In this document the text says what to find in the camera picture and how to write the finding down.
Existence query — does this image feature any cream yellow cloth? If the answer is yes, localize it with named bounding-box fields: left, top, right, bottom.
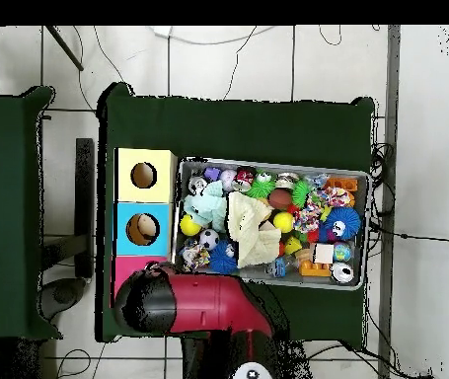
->
left=226, top=190, right=282, bottom=269

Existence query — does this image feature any shallow clear mesh bin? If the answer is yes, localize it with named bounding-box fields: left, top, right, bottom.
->
left=170, top=156, right=372, bottom=292

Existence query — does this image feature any wooden three-hole box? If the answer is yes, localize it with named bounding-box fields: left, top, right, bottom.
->
left=111, top=147, right=179, bottom=309

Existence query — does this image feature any mint green cloth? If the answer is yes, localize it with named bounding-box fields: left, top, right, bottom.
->
left=183, top=180, right=228, bottom=234

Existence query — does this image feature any small baseball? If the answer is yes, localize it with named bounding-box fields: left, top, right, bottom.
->
left=218, top=168, right=238, bottom=191

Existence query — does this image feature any small soccer ball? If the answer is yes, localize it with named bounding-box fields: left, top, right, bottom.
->
left=197, top=228, right=221, bottom=252

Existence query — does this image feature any yellow ball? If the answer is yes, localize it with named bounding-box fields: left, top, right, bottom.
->
left=179, top=213, right=202, bottom=237

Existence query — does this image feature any green spiky ball with eye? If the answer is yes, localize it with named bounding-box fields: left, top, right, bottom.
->
left=244, top=170, right=277, bottom=199

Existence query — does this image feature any blue spiky ball with eyes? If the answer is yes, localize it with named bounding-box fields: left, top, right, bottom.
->
left=323, top=205, right=362, bottom=241
left=208, top=240, right=240, bottom=274

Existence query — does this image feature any brown toy football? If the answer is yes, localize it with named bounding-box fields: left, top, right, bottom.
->
left=267, top=188, right=293, bottom=210

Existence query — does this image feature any dark green tablecloth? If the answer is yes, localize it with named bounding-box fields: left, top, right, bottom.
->
left=96, top=81, right=376, bottom=350

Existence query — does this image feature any silver drink can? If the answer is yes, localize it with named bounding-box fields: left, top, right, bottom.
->
left=331, top=262, right=355, bottom=284

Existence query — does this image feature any black upright panel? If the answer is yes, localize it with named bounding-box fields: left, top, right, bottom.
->
left=74, top=137, right=96, bottom=279

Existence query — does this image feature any dark slanted rod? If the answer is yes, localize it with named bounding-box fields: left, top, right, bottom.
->
left=44, top=25, right=85, bottom=72

